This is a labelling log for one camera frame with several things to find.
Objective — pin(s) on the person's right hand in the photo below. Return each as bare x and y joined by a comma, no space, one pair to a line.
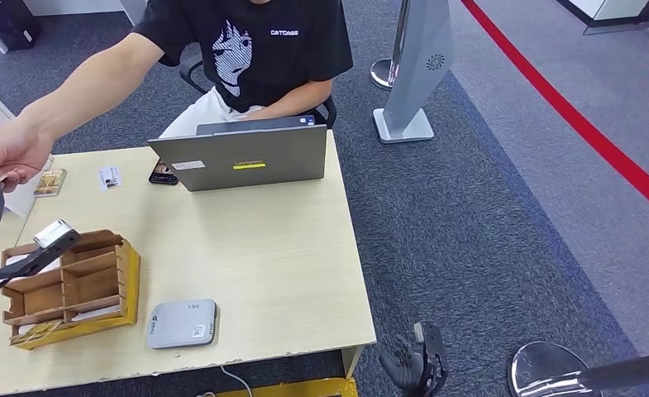
17,150

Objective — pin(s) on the person's left hand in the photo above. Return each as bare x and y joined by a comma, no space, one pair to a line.
261,114

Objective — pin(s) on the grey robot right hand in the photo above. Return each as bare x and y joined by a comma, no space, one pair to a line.
406,367

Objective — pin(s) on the person's left forearm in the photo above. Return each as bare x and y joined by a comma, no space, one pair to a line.
296,98

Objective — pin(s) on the person's right forearm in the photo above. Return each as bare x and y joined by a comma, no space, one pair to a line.
77,93

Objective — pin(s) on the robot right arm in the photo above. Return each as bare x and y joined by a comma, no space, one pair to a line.
436,378

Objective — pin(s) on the white card in organizer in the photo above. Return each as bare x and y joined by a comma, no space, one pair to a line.
17,261
97,314

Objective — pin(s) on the person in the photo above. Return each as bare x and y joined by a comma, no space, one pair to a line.
280,60

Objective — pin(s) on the white printed card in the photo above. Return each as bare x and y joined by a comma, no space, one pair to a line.
109,178

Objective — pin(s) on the wooden card organizer box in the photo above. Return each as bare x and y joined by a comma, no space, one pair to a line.
91,285

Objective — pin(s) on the white card reader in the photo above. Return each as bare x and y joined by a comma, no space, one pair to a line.
181,326

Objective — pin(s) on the grey laptop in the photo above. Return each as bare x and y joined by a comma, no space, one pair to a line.
247,159

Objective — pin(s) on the white table leg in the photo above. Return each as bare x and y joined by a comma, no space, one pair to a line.
351,361

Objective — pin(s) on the black office chair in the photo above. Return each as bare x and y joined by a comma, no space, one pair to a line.
330,112

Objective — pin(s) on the black phone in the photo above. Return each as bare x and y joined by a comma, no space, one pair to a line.
162,176

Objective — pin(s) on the chrome stanchion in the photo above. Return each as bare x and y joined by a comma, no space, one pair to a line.
543,372
381,74

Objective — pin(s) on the black box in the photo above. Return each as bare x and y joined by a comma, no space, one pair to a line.
9,22

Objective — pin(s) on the grey sign stand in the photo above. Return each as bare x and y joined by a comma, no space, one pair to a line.
411,82

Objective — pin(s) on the red floor tape line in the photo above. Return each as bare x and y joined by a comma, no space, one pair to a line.
576,123

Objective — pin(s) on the white display counter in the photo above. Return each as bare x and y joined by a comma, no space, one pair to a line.
603,6

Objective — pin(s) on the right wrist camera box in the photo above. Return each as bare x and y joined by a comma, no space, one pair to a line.
431,337

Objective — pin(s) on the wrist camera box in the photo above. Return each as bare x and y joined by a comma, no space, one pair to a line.
431,337
53,234

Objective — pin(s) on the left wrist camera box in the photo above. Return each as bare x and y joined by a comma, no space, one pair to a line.
53,234

